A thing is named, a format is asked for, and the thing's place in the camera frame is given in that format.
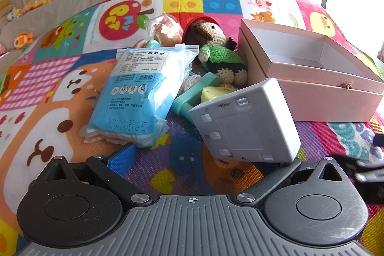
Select blue white mask packet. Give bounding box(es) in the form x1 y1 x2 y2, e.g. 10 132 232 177
85 44 198 148

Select grey white plastic box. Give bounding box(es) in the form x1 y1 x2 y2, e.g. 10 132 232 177
189 78 301 163

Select teal plastic holder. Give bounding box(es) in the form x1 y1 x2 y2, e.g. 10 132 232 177
171 72 222 125

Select yellow cat toy case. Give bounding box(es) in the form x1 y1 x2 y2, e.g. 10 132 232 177
200 86 238 103

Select crochet doll red hat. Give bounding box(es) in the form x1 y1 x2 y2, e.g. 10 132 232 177
183 17 248 87

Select bread bun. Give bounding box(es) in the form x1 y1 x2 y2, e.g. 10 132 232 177
145 13 184 47

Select pink green pig toy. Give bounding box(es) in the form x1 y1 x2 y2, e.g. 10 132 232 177
133 39 161 49

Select pink cardboard box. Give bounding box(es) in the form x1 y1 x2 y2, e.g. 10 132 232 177
238 19 383 122

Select colourful cartoon play mat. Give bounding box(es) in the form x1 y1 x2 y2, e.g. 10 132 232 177
1 0 383 255

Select orange fish plush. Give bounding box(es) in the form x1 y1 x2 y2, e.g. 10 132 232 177
14 32 33 50

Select beige sofa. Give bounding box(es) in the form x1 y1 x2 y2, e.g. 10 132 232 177
1 0 107 75

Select yellow orange plush toys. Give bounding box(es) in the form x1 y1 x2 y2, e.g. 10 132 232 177
6 0 54 21

